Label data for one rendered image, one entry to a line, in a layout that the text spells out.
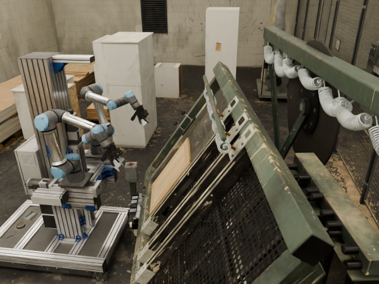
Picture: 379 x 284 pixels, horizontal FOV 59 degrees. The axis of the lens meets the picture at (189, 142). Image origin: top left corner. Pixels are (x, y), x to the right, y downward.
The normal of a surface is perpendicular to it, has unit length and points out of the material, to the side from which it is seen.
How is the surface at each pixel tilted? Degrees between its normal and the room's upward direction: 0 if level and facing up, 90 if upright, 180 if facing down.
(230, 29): 90
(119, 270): 0
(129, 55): 90
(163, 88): 90
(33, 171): 90
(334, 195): 0
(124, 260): 0
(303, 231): 55
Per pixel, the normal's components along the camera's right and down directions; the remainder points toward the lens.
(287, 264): -0.82, -0.49
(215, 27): -0.14, 0.44
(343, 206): -0.01, -0.90
